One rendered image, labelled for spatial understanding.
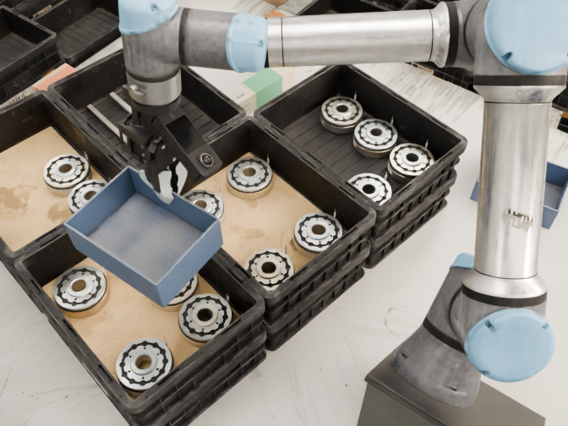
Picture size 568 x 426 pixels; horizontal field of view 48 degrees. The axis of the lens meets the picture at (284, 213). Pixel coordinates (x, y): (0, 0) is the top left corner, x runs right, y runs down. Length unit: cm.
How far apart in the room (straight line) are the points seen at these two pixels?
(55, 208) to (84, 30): 139
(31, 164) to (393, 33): 95
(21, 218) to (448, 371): 95
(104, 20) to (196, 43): 196
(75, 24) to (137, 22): 197
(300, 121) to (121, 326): 67
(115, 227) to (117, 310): 24
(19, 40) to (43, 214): 121
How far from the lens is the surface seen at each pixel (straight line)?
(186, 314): 124
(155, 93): 91
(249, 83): 182
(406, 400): 103
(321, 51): 97
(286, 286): 118
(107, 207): 112
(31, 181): 157
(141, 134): 98
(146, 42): 86
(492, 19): 85
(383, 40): 97
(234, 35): 85
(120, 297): 132
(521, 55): 84
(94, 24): 280
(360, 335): 139
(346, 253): 132
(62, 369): 143
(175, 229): 109
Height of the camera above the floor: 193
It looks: 52 degrees down
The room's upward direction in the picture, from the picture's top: straight up
